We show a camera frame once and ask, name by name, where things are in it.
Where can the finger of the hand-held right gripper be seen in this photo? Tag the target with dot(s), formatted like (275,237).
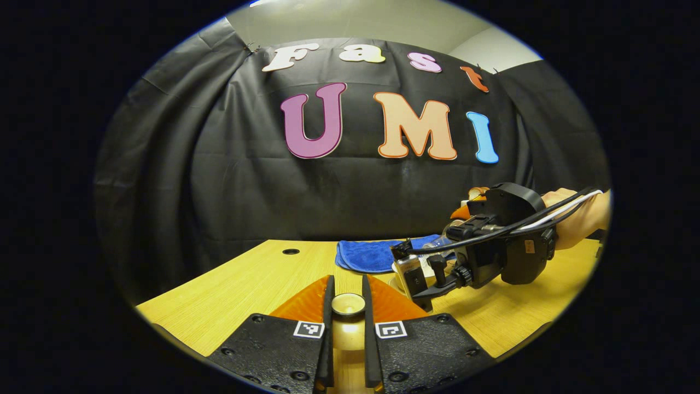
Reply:
(473,224)

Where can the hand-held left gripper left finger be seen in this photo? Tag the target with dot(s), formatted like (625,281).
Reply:
(328,328)

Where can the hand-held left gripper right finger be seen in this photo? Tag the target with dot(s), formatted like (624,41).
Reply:
(369,339)

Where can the cream teacup lid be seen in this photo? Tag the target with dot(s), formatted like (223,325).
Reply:
(348,305)

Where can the toast bread slice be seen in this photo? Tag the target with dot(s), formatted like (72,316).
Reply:
(480,192)

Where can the blue towel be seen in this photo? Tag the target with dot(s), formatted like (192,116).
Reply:
(366,254)

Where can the black backdrop cloth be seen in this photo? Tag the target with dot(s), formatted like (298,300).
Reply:
(219,186)

